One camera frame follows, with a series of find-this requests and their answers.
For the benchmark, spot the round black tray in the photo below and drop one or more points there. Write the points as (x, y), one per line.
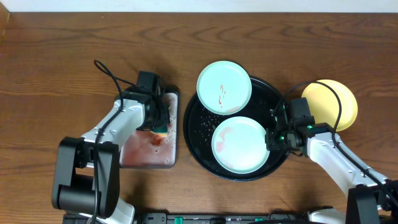
(199, 125)

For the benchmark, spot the small mint green plate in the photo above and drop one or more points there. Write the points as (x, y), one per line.
(224, 87)

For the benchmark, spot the rectangular black sponge tray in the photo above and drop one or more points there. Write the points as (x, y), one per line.
(146, 150)

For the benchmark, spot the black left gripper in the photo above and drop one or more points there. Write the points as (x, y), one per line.
(160, 116)

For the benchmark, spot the large mint green plate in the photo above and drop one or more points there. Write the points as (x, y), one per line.
(239, 146)

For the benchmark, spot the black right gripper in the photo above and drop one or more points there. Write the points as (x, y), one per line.
(270, 144)

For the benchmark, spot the green and yellow sponge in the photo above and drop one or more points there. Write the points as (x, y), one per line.
(161, 132)

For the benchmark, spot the yellow plate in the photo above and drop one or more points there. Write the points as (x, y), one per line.
(324, 105)

